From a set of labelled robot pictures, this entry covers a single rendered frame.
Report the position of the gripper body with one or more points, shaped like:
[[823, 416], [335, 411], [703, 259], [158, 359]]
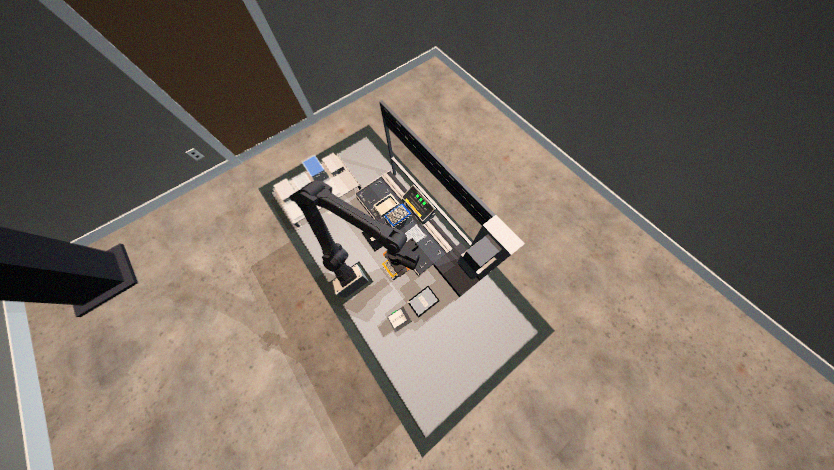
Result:
[[400, 269]]

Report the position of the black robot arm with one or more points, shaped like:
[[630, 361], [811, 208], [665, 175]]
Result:
[[318, 193]]

